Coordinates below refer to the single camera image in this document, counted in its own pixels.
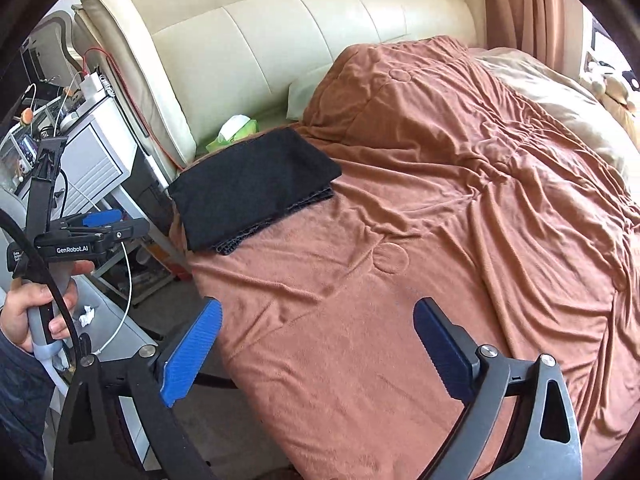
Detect pale pillow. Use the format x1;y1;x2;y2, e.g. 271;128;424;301
286;65;336;122

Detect green tissue pack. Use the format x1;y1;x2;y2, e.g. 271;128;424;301
206;115;258;153

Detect white power adapter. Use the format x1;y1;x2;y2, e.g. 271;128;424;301
81;72;113;98

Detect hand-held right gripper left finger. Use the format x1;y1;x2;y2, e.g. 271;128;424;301
52;297;223;480

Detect plush toy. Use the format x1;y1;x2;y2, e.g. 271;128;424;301
585;60;631;108

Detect black cable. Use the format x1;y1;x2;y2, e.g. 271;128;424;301
0;210;83;361

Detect light grey chair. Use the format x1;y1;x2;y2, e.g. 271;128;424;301
75;275;151;356

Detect black pants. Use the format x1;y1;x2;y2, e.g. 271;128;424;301
167;126;343;256

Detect pink curtain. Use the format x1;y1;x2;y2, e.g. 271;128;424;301
477;0;593;78

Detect person's left hand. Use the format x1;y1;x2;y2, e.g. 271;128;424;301
0;280;81;353

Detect brown blanket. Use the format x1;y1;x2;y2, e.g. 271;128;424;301
170;35;640;480

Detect cream leather headboard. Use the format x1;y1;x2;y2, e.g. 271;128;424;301
72;0;478;171

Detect person's left forearm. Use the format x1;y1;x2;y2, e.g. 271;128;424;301
0;332;56;480

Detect white drawer cabinet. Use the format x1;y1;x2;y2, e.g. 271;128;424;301
50;97;138;221

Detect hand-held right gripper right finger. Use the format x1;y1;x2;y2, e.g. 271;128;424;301
412;297;583;480

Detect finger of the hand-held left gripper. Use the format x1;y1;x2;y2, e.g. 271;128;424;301
62;209;124;233
97;216;151;243

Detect white arched mirror frame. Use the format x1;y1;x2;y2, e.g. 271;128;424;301
30;10;83;73

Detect beige quilt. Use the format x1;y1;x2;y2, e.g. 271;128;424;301
470;47;631;186

